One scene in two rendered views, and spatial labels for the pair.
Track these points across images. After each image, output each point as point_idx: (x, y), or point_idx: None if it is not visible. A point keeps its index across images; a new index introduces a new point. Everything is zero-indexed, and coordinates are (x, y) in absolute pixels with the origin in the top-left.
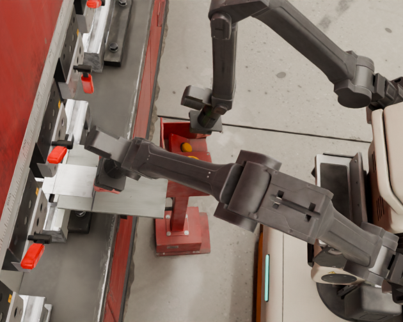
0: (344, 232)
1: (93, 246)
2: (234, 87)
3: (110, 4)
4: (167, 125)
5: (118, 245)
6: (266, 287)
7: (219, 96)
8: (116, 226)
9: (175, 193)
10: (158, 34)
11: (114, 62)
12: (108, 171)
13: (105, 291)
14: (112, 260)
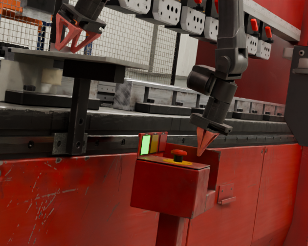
0: None
1: (17, 105)
2: (241, 39)
3: (164, 87)
4: (171, 148)
5: (44, 188)
6: None
7: (223, 42)
8: (54, 121)
9: (147, 195)
10: (220, 235)
11: (144, 106)
12: (77, 3)
13: None
14: (25, 159)
